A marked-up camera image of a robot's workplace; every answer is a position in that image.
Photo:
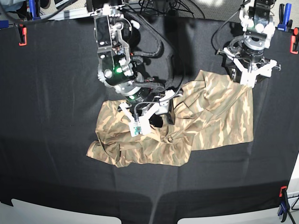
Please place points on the red clamp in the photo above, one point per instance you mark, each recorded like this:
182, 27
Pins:
294, 41
23, 35

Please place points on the red clamp left rear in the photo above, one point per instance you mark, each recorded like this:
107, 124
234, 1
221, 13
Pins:
23, 35

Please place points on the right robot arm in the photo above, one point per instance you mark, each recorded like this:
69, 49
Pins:
147, 99

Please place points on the blue clamp left rear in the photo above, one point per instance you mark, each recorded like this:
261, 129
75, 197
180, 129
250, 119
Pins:
34, 9

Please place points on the blue clamp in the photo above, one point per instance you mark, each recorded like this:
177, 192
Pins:
285, 24
284, 204
34, 9

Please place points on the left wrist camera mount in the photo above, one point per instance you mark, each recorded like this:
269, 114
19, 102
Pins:
253, 58

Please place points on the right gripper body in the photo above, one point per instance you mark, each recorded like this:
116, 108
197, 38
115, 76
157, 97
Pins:
161, 112

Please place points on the camouflage t-shirt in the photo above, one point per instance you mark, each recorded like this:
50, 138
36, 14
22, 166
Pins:
213, 112

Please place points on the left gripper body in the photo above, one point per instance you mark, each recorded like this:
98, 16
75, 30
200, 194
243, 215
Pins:
243, 71

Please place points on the blue clamp right rear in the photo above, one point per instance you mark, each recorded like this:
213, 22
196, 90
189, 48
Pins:
285, 24

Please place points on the blue clamp right front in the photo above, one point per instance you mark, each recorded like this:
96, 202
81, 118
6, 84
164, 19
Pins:
284, 204

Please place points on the black table cloth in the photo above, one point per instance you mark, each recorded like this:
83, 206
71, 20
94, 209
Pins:
50, 98

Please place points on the red clamp right rear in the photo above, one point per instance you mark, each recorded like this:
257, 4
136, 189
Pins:
294, 41

